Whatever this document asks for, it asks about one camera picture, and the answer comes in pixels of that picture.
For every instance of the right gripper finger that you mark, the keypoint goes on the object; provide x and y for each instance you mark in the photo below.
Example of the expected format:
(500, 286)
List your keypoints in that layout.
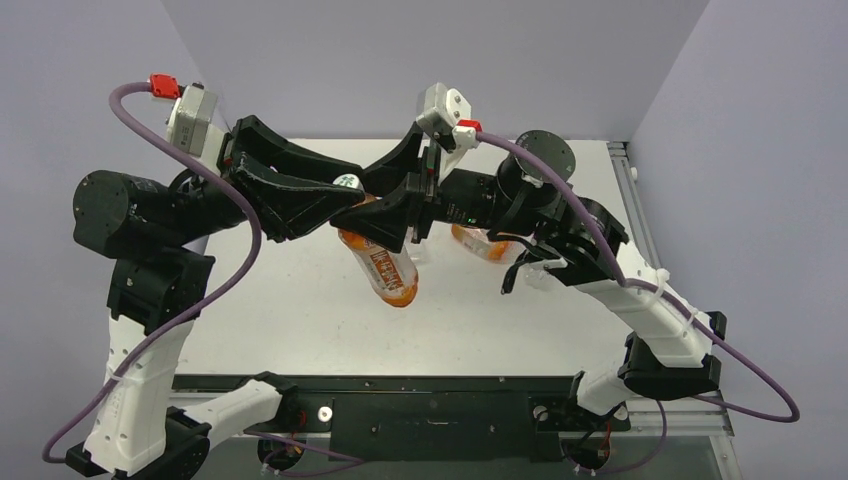
(399, 169)
(384, 221)

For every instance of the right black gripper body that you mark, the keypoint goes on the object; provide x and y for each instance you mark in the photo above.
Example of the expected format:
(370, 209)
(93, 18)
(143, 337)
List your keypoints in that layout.
(428, 196)

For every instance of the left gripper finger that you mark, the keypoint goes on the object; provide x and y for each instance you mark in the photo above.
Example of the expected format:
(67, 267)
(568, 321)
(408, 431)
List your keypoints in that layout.
(294, 207)
(286, 157)

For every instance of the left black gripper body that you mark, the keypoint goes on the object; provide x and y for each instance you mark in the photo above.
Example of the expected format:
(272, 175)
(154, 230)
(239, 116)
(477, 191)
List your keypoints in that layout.
(215, 207)

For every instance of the slim orange drink bottle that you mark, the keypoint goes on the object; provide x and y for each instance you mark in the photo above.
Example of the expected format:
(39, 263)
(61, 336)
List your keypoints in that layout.
(394, 277)

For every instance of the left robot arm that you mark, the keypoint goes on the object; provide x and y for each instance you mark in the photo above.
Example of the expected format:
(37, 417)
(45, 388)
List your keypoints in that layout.
(158, 289)

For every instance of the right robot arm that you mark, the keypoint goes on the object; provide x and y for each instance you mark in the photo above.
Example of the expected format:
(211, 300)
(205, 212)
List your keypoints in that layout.
(668, 353)

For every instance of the clear water bottle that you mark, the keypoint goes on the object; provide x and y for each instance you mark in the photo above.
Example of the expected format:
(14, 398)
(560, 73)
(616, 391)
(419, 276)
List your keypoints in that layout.
(418, 252)

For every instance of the wide orange drink bottle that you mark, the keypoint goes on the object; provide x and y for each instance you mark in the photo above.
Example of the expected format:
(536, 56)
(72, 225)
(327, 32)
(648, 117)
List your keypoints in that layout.
(476, 242)

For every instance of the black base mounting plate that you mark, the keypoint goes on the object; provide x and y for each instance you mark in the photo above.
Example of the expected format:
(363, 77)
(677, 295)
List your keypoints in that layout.
(431, 418)

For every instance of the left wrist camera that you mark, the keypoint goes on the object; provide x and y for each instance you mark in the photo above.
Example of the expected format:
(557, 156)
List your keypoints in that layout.
(190, 126)

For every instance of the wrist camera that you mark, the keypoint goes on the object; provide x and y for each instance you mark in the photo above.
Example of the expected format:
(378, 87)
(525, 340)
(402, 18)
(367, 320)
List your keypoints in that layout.
(445, 116)
(190, 126)

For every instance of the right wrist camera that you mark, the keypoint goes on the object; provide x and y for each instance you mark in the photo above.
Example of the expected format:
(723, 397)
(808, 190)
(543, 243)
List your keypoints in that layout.
(445, 116)

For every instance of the aluminium frame rail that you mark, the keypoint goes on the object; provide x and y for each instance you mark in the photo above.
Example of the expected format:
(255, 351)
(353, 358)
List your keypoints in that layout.
(627, 177)

